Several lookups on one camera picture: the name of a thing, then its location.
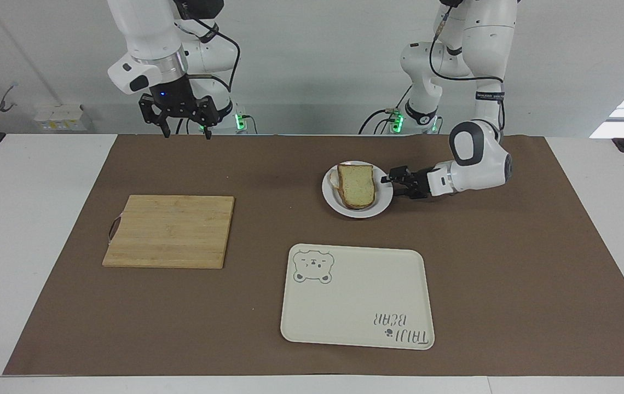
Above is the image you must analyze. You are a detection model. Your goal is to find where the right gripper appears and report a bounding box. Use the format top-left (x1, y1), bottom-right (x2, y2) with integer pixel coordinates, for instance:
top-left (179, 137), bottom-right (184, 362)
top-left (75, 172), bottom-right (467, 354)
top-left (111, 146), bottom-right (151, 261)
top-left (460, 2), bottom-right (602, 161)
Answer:
top-left (138, 73), bottom-right (220, 141)

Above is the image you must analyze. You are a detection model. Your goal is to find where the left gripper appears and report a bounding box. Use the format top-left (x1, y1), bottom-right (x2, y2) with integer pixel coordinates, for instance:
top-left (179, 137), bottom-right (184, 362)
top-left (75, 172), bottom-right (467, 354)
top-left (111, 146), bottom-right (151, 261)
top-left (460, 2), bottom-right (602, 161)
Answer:
top-left (380, 166), bottom-right (432, 201)

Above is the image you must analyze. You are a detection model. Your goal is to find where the white round plate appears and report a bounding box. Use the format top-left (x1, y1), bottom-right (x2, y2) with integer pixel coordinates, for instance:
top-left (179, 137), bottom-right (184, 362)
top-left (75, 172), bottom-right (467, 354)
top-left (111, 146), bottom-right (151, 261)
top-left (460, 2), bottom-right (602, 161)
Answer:
top-left (321, 160), bottom-right (395, 219)

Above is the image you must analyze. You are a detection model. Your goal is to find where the toasted bread slice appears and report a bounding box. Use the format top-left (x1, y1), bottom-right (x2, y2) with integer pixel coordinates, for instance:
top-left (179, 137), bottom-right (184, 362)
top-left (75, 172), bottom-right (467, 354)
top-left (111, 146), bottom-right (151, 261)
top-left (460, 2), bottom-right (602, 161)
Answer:
top-left (336, 163), bottom-right (377, 210)

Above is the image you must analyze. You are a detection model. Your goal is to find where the white box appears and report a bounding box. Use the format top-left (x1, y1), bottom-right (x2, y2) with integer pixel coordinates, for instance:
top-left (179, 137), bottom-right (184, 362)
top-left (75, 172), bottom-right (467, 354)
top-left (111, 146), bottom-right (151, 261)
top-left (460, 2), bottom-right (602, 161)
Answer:
top-left (34, 103), bottom-right (94, 132)

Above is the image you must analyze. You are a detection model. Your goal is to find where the wooden cutting board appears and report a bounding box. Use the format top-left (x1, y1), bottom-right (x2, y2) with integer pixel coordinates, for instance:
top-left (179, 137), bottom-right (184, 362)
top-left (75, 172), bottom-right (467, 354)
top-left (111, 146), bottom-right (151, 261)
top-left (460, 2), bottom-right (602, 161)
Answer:
top-left (102, 194), bottom-right (235, 270)

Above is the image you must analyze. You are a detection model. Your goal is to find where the cream tray with bear print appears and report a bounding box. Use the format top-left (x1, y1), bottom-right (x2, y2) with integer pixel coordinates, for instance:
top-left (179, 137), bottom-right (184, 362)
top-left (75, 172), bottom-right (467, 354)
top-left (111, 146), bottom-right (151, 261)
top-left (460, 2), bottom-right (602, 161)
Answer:
top-left (280, 243), bottom-right (436, 351)

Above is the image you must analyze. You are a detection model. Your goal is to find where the black cable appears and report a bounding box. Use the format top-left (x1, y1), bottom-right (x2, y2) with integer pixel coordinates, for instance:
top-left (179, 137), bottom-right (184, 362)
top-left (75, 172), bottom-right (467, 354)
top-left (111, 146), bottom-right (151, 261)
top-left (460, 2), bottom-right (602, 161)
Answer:
top-left (429, 4), bottom-right (506, 132)
top-left (358, 84), bottom-right (414, 135)
top-left (180, 16), bottom-right (241, 94)

